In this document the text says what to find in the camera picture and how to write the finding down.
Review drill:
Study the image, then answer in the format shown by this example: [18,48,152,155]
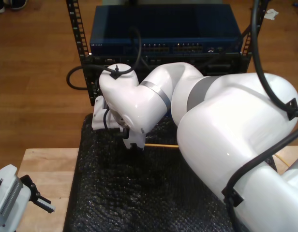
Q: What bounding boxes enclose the yellow network cable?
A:
[144,143,291,168]

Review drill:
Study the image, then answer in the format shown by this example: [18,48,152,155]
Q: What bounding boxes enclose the black bubble wrap mat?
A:
[63,113,278,232]

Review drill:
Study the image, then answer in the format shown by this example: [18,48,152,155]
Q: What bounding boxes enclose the black rack shelf tray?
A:
[93,77,103,107]

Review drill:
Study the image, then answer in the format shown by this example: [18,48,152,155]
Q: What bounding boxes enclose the black rack server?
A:
[90,56,251,78]

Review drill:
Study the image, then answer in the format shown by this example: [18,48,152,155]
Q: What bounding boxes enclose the person's dark shoe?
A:
[10,0,29,11]

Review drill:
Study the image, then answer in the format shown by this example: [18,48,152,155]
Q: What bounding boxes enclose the crumpled white paper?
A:
[263,9,280,21]

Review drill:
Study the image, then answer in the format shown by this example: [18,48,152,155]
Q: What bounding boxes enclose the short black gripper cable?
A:
[104,108,130,140]

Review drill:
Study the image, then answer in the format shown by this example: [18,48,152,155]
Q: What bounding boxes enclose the blue network switch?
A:
[89,4,244,58]

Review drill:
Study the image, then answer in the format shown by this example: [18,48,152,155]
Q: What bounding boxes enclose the black perforated rack post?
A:
[65,0,98,107]
[240,0,269,58]

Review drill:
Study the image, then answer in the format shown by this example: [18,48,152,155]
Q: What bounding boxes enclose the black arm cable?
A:
[66,0,298,232]

